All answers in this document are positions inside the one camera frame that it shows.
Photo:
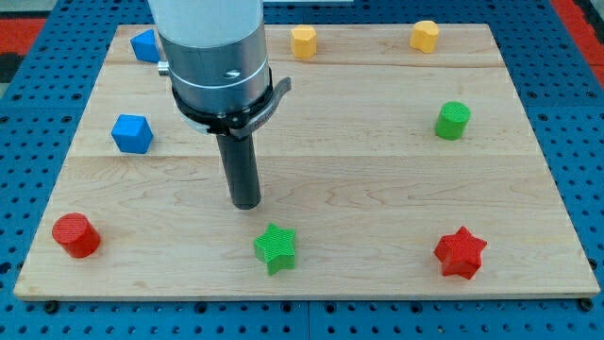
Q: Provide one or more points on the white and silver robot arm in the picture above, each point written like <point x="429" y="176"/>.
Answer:
<point x="216" y="51"/>

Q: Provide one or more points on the wooden board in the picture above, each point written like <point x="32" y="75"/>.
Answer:
<point x="350" y="161"/>

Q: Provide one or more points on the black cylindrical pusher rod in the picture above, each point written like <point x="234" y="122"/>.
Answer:
<point x="240" y="166"/>

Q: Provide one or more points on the green star block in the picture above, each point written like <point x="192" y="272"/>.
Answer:
<point x="276" y="248"/>

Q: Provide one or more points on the yellow hexagon block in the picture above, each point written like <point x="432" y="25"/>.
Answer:
<point x="304" y="41"/>

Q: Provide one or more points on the green cylinder block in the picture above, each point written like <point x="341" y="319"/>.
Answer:
<point x="452" y="120"/>

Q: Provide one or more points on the blue cube block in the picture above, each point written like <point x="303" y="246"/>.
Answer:
<point x="132" y="134"/>

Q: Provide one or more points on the red star block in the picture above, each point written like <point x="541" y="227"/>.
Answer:
<point x="460" y="253"/>

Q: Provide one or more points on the yellow heart block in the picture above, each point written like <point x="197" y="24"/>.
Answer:
<point x="424" y="36"/>

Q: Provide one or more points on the blue triangular prism block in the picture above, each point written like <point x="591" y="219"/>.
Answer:
<point x="144" y="46"/>

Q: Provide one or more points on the red cylinder block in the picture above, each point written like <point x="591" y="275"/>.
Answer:
<point x="76" y="235"/>

